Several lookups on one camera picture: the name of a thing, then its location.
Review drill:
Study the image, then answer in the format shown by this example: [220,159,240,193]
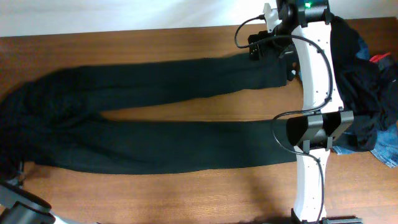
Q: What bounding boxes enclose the dark green trousers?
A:
[1,52,295,178]

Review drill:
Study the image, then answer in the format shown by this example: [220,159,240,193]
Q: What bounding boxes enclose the dark navy garment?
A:
[331,16,397,152]

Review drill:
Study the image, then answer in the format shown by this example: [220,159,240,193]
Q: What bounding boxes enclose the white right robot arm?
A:
[259,0,362,223]

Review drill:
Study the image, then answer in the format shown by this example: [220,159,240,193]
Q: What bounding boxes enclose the red cloth piece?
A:
[369,52,391,63]

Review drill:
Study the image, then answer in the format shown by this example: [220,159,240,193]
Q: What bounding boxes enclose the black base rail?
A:
[321,217,364,224]

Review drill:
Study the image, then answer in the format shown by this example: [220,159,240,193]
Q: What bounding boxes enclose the blue denim jeans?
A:
[333,45,397,168]

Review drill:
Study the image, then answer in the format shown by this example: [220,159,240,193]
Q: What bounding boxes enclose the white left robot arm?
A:
[1,161,77,224]

